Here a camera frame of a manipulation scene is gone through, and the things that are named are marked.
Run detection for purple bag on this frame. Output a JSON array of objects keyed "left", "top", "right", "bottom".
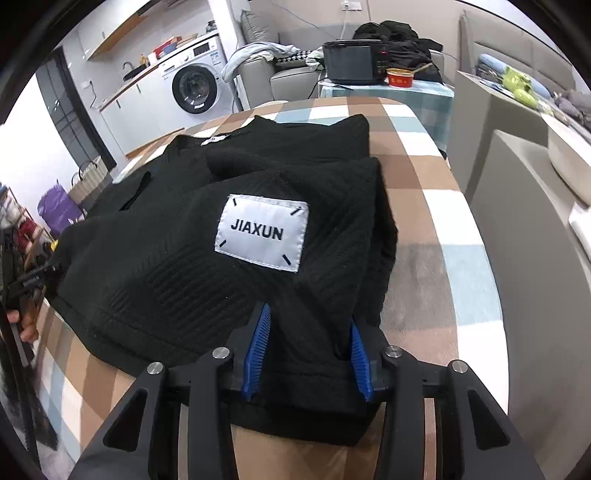
[{"left": 38, "top": 182, "right": 84, "bottom": 236}]

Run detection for woven grey basket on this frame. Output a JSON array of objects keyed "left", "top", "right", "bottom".
[{"left": 68, "top": 156, "right": 114, "bottom": 206}]

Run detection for plaid tablecloth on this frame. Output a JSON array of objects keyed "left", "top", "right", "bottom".
[{"left": 32, "top": 95, "right": 509, "bottom": 480}]

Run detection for teal side table cloth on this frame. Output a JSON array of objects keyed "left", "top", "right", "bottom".
[{"left": 318, "top": 76, "right": 455, "bottom": 153}]

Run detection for grey duvet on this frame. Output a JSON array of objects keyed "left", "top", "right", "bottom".
[{"left": 554, "top": 90, "right": 591, "bottom": 134}]

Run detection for person's left hand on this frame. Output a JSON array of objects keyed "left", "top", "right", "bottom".
[{"left": 7, "top": 311, "right": 40, "bottom": 343}]

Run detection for beige upholstered bed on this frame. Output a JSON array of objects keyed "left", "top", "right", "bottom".
[{"left": 459, "top": 9, "right": 591, "bottom": 116}]

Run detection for black cooker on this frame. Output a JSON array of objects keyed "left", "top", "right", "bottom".
[{"left": 322, "top": 39, "right": 389, "bottom": 85}]

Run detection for shoe rack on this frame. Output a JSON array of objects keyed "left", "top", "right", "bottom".
[{"left": 0, "top": 185, "right": 56, "bottom": 273}]

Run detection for green plush toy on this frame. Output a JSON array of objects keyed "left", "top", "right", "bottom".
[{"left": 502, "top": 65, "right": 552, "bottom": 103}]

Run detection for grey cushion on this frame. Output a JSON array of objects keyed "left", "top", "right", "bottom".
[{"left": 240, "top": 10, "right": 271, "bottom": 44}]

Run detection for white upper kitchen cabinets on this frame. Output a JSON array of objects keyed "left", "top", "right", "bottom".
[{"left": 76, "top": 0, "right": 158, "bottom": 61}]

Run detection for grey sofa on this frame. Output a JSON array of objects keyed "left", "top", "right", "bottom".
[{"left": 235, "top": 9, "right": 462, "bottom": 100}]

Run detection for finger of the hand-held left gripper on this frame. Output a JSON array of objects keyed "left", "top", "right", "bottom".
[{"left": 21, "top": 264, "right": 57, "bottom": 291}]

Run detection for light blue pillow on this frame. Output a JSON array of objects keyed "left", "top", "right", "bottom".
[{"left": 478, "top": 53, "right": 550, "bottom": 100}]

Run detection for houndstooth cushion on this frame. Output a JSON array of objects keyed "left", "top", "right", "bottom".
[{"left": 274, "top": 50, "right": 319, "bottom": 70}]

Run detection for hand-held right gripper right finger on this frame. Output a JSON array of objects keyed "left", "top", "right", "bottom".
[{"left": 346, "top": 318, "right": 548, "bottom": 480}]

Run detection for black framed glass door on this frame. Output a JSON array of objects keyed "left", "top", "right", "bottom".
[{"left": 36, "top": 48, "right": 116, "bottom": 171}]

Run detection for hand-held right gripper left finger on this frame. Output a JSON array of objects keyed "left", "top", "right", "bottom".
[{"left": 69, "top": 301, "right": 274, "bottom": 480}]

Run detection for white kitchen base cabinets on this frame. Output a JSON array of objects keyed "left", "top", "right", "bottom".
[{"left": 99, "top": 65, "right": 185, "bottom": 153}]

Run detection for red bowl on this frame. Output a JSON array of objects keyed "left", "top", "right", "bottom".
[{"left": 385, "top": 68, "right": 416, "bottom": 88}]

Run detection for black knit sweater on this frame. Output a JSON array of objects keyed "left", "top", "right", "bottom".
[{"left": 44, "top": 114, "right": 400, "bottom": 448}]

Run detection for light grey garment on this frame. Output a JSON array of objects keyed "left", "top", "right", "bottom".
[{"left": 222, "top": 42, "right": 301, "bottom": 81}]

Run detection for white basin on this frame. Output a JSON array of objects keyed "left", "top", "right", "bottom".
[{"left": 547, "top": 113, "right": 591, "bottom": 206}]

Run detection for black clothes pile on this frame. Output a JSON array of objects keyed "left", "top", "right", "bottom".
[{"left": 353, "top": 20, "right": 446, "bottom": 84}]

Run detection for white washing machine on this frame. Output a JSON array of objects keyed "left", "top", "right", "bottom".
[{"left": 159, "top": 31, "right": 236, "bottom": 118}]

